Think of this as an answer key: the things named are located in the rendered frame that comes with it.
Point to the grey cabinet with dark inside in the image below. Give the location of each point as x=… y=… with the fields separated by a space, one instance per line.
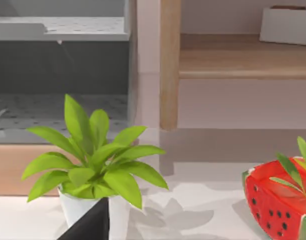
x=62 y=50

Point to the watermelon-shaped plant pot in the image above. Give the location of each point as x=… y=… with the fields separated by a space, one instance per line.
x=278 y=200

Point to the pale wooden drawer front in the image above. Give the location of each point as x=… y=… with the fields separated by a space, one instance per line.
x=12 y=170

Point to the green plant in white pot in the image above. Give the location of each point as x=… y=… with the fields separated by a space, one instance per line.
x=97 y=160

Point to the wooden open shelf unit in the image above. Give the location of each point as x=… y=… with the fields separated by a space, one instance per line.
x=243 y=57

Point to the grey pierced drawer inside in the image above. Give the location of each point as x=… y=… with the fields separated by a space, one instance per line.
x=55 y=117

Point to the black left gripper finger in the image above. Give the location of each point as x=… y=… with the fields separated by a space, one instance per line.
x=92 y=225

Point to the white box planter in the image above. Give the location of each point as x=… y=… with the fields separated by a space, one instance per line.
x=285 y=25

